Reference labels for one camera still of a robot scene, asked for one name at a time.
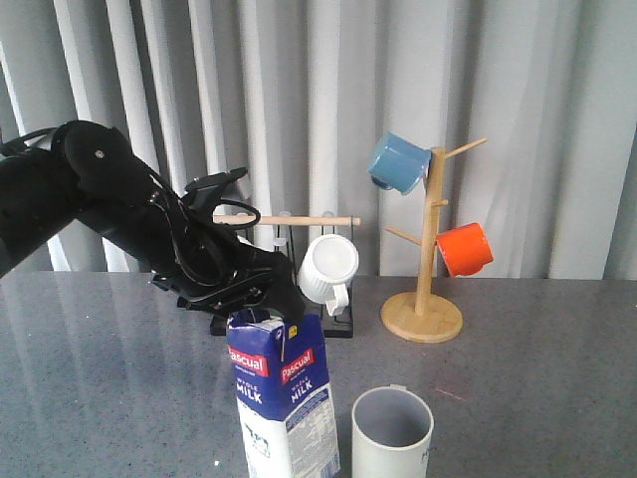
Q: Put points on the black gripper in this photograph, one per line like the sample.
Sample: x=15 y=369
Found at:
x=211 y=270

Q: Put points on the blue white milk carton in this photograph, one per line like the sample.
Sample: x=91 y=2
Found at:
x=284 y=398

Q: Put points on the tall white ribbed cup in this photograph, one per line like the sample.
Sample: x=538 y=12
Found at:
x=392 y=429

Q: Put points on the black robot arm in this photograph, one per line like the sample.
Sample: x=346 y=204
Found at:
x=87 y=172

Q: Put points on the white ribbed mug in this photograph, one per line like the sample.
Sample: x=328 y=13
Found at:
x=327 y=269

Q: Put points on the wooden mug tree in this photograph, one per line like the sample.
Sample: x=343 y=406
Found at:
x=421 y=316

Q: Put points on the blue mug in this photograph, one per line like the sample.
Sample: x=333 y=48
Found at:
x=398 y=164

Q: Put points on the orange mug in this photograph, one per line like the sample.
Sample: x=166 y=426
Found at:
x=465 y=250

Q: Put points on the grey white curtain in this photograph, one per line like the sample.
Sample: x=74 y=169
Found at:
x=300 y=91

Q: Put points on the black wire mug rack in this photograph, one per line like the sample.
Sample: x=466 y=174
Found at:
x=284 y=295

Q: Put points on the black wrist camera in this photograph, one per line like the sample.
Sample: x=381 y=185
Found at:
x=204 y=194

